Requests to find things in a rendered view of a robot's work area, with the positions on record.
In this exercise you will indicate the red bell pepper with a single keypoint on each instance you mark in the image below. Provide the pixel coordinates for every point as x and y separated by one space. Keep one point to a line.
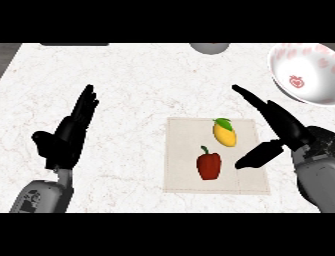
209 165

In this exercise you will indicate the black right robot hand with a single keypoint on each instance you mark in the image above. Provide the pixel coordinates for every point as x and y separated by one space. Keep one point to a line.
283 123

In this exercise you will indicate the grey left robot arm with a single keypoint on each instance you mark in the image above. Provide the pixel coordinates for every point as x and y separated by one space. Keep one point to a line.
45 194

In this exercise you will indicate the white bowl with red print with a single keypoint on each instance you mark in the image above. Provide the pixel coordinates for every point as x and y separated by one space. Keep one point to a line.
312 74

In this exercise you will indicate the beige cloth placemat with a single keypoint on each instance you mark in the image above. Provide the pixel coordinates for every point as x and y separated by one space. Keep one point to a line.
215 156

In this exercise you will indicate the grey round object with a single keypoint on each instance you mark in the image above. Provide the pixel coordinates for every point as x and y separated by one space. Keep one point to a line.
209 48

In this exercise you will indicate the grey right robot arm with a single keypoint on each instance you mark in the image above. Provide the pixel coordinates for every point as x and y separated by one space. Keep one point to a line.
327 170

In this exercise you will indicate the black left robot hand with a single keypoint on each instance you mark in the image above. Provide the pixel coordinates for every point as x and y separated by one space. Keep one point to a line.
67 136

